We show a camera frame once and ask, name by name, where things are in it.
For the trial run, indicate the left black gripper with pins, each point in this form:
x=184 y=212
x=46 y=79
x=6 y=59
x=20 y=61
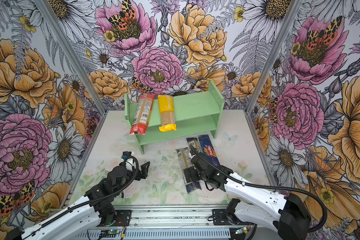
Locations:
x=144 y=171

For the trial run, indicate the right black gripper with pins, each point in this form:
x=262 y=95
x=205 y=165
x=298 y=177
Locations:
x=191 y=171

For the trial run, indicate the blue-ended spaghetti bag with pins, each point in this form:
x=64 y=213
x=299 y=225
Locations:
x=184 y=158
x=194 y=145

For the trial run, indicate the blue Barilla spaghetti box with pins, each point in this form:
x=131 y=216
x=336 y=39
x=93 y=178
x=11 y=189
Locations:
x=208 y=150

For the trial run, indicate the red-ended spaghetti bag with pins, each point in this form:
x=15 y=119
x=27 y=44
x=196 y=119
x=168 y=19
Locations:
x=142 y=115

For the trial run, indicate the yellow spaghetti bag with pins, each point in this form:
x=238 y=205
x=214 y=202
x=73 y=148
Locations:
x=167 y=113

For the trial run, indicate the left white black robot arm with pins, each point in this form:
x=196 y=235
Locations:
x=93 y=209

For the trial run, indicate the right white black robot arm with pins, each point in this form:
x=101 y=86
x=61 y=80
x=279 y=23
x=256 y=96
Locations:
x=286 y=216

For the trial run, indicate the light green wooden shelf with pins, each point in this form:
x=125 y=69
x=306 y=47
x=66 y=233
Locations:
x=194 y=114

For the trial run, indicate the green circuit board right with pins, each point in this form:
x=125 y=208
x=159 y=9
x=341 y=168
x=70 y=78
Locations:
x=242 y=230

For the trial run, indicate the green circuit board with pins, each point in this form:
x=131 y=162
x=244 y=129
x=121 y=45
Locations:
x=242 y=230
x=110 y=234

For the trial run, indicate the green circuit board left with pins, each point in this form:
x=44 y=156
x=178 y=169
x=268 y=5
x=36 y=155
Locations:
x=110 y=234

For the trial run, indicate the aluminium mounting rail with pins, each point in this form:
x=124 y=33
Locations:
x=170 y=216

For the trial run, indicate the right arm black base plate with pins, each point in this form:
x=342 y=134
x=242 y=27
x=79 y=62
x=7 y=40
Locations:
x=220 y=217

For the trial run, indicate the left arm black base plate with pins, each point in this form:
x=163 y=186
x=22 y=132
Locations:
x=119 y=218

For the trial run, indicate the left aluminium corner post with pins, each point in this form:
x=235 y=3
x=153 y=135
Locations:
x=53 y=23

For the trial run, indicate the aluminium corner post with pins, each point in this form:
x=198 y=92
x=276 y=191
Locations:
x=53 y=23
x=279 y=41

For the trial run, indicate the right aluminium corner post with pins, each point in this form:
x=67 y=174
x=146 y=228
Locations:
x=279 y=41

